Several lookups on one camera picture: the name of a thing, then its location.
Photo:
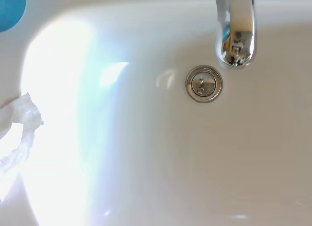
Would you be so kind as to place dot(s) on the white paper tissue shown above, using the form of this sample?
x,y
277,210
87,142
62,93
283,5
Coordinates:
x,y
26,111

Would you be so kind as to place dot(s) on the chrome faucet spout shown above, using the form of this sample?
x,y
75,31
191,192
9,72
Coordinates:
x,y
235,28

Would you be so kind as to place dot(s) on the chrome sink drain stopper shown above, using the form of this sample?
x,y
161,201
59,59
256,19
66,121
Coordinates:
x,y
204,84

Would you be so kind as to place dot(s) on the blue plastic bottle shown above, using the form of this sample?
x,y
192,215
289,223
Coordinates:
x,y
11,8

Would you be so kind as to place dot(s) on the white ceramic sink basin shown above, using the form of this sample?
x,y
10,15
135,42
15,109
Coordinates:
x,y
156,138

